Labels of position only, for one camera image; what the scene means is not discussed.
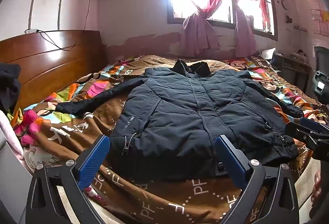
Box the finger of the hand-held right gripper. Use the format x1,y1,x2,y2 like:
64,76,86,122
299,117,329,135
285,122,317,145

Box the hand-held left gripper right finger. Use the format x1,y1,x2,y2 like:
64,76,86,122
215,135,300,224

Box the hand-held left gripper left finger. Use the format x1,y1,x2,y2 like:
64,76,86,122
25,135,111,224

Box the dark navy padded jacket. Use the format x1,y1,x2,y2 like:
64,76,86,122
55,59,305,181

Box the person's right hand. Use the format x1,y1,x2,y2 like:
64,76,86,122
310,169,322,204

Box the black office chair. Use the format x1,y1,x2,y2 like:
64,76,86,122
312,46,329,105

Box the dark side desk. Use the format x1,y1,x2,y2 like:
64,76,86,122
272,53,313,97

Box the colourful printed brown blanket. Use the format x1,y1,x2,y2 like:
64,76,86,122
8,54,329,224

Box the white bag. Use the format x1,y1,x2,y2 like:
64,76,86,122
259,48,277,60

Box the pink towel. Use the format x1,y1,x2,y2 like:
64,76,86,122
0,111,24,160

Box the wooden bed headboard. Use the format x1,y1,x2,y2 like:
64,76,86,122
0,30,106,111

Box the dark cloth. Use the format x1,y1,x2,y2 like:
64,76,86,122
0,63,22,113

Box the pink wall papers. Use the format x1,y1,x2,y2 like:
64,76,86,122
310,8,329,35

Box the black cable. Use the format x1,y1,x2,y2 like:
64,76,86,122
36,0,92,52

